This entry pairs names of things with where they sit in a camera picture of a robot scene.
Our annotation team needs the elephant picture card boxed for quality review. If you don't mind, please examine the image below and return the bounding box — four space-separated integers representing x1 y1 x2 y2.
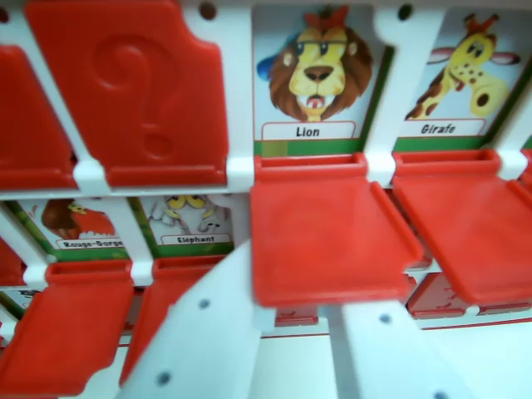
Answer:
128 194 236 259

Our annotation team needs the red flap of elephant window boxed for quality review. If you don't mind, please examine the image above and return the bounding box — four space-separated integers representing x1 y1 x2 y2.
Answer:
119 255 228 387

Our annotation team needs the giraffe picture card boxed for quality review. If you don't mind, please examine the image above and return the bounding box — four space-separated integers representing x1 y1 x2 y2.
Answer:
392 7 532 153

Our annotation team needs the red flap of robin window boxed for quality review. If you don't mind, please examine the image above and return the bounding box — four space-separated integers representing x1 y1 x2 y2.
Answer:
0 260 135 392

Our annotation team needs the red flap of giraffe window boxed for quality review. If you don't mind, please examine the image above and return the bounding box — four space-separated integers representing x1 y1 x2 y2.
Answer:
392 149 532 307

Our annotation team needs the red flap of lion window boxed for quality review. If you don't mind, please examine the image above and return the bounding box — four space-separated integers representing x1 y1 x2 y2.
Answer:
250 152 425 309

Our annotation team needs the red and white game board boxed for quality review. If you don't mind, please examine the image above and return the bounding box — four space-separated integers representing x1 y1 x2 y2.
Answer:
0 0 532 394

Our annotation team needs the robin picture card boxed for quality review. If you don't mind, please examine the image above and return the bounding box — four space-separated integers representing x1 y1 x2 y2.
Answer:
6 198 126 263

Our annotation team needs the lion picture card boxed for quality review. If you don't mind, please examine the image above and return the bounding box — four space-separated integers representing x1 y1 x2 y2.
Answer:
252 3 395 158

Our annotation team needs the red flap with question mark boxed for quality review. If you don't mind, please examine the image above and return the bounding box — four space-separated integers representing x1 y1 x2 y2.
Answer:
23 0 229 189

